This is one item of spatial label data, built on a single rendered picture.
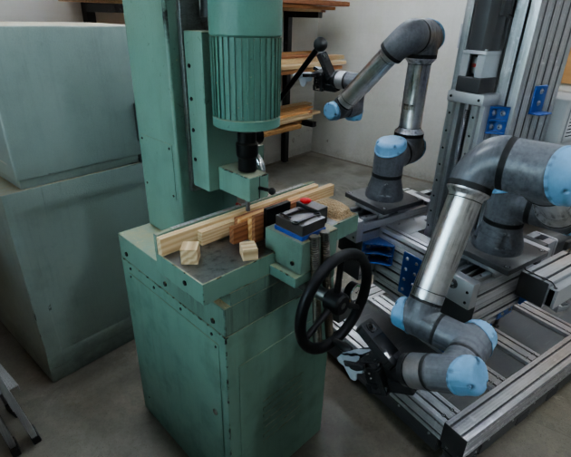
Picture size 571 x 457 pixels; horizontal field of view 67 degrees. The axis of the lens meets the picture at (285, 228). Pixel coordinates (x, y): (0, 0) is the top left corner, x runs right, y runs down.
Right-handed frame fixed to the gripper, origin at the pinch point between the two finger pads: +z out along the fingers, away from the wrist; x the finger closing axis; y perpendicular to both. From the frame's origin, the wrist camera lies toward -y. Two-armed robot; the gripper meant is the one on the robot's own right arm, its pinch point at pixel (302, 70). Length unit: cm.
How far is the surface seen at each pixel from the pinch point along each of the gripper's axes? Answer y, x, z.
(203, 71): -21, -87, -41
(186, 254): 16, -112, -55
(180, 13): -34, -85, -34
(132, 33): -29, -89, -14
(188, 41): -28, -86, -36
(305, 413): 96, -86, -68
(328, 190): 24, -52, -53
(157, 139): -1, -93, -22
